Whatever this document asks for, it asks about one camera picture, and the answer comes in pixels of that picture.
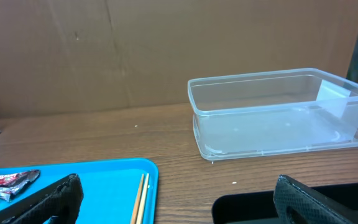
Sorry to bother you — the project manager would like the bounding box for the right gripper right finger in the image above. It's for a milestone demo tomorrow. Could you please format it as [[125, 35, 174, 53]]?
[[273, 175, 358, 224]]

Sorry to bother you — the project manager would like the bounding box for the black plastic tray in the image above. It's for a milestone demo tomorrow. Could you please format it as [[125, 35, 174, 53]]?
[[211, 183, 358, 224]]

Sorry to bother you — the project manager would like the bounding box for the clear plastic container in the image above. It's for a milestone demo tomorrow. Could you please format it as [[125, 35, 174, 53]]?
[[188, 68, 358, 161]]

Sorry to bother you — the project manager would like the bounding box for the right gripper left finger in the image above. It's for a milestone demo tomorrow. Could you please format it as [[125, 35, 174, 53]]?
[[0, 174, 84, 224]]

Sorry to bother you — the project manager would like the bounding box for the red foil snack wrapper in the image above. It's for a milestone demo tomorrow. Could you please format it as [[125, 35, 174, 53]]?
[[0, 170, 40, 202]]

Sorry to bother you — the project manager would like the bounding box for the brown cardboard backdrop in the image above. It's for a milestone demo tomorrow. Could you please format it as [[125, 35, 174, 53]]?
[[0, 0, 358, 118]]

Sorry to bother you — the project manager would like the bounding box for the teal plastic tray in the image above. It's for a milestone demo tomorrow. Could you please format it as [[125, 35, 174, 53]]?
[[0, 158, 158, 224]]

